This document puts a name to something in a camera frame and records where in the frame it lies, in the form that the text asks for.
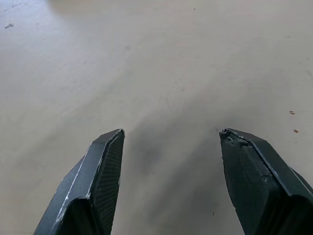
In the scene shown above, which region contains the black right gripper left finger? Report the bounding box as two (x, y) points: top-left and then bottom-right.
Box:
(33, 128), (125, 235)

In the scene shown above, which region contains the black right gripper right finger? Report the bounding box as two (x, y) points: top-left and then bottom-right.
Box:
(219, 127), (313, 235)

